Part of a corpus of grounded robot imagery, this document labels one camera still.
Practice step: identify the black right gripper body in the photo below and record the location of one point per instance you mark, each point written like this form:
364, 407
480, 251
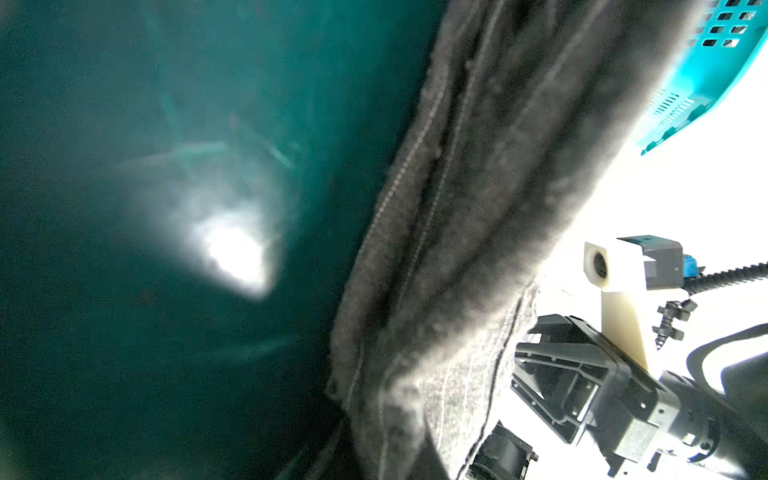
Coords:
638, 418

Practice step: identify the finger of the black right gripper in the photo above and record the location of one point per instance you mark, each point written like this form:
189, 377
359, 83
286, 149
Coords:
564, 338
560, 396

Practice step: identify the dark grey striped shirt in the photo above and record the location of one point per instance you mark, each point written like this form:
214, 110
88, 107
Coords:
524, 107

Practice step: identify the teal plastic basket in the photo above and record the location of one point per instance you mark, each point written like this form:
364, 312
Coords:
727, 39

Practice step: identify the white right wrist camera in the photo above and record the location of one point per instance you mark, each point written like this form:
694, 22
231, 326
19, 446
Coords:
642, 296

